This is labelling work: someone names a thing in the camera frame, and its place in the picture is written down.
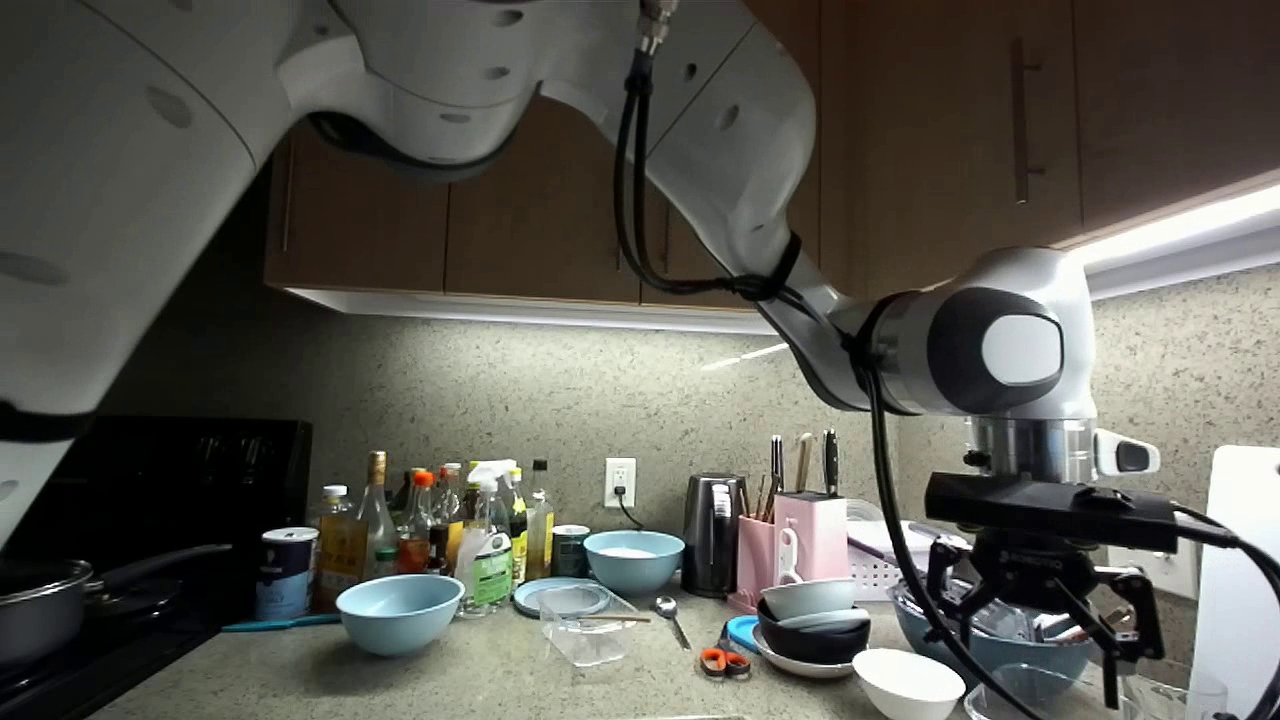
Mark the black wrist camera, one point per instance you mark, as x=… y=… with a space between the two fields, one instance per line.
x=1038 y=506

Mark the pink knife block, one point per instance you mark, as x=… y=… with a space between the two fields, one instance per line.
x=792 y=534

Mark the white cutting board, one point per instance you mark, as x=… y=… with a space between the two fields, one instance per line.
x=1237 y=615

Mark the black electric kettle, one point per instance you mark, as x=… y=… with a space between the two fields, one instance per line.
x=708 y=534

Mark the yellow cap oil bottle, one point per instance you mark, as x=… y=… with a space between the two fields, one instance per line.
x=536 y=520

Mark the white dish basket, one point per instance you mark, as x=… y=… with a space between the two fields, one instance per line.
x=872 y=563

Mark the small white bowl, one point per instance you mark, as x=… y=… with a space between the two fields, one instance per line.
x=909 y=684

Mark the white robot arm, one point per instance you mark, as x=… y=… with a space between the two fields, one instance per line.
x=132 y=125

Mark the light blue plate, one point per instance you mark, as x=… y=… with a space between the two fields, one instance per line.
x=561 y=598

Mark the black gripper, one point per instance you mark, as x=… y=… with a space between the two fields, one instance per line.
x=1050 y=579

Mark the clear glass bowl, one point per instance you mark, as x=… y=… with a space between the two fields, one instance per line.
x=1026 y=692

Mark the white wall outlet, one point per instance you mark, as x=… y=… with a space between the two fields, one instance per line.
x=620 y=482

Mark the red cap sauce bottle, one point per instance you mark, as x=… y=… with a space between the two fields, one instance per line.
x=418 y=525

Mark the clear spray bottle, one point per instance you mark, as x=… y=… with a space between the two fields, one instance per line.
x=489 y=563

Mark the white salt canister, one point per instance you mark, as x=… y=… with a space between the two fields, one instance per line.
x=286 y=572

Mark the light blue front bowl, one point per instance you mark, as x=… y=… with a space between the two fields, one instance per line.
x=398 y=615

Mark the large dark blue bowl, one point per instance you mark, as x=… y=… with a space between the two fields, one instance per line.
x=1003 y=634

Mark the light blue back bowl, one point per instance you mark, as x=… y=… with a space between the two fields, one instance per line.
x=634 y=563

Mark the stacked grey black bowls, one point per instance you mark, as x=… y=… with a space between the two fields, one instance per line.
x=819 y=621

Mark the red handled scissors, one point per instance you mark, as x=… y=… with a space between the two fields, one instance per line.
x=727 y=666

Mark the clear rectangular container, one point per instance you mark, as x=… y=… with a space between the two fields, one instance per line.
x=592 y=642

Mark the light blue bowl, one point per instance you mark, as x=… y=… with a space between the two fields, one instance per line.
x=398 y=615
x=634 y=563

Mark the metal spoon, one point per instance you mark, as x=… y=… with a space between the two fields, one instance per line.
x=670 y=609

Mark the blue lid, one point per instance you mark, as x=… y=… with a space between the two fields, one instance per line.
x=743 y=634

